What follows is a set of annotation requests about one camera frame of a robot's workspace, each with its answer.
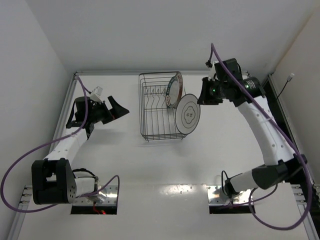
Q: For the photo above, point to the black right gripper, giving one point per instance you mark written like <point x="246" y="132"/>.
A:
<point x="207" y="91"/>

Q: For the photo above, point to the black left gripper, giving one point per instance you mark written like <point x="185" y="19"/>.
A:
<point x="108" y="113"/>

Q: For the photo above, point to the white plate green rim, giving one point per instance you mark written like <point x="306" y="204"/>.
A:
<point x="187" y="114"/>

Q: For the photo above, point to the dark green lettered rim plate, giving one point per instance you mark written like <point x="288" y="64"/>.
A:
<point x="172" y="92"/>

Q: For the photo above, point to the orange sunburst plate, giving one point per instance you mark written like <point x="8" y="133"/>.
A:
<point x="180" y="87"/>

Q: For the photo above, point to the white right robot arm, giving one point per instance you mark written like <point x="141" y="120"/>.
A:
<point x="280" y="160"/>

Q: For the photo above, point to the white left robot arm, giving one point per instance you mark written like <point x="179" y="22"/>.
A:
<point x="53" y="180"/>

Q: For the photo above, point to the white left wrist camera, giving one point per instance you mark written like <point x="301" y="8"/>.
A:
<point x="95" y="94"/>

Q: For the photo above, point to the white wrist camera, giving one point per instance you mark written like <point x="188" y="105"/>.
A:
<point x="212" y="71"/>
<point x="95" y="94"/>

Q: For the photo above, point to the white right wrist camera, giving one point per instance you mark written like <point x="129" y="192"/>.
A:
<point x="212" y="71"/>

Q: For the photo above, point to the grey wire dish rack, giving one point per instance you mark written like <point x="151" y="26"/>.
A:
<point x="157" y="122"/>

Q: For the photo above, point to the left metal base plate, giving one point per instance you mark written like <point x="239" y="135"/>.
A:
<point x="105" y="198"/>

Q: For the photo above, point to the metal base plate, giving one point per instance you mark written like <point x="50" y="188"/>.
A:
<point x="216" y="197"/>
<point x="105" y="198"/>

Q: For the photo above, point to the black wall cable white plug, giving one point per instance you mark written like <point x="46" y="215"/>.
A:
<point x="289" y="78"/>

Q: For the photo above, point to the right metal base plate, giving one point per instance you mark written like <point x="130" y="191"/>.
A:
<point x="216" y="197"/>

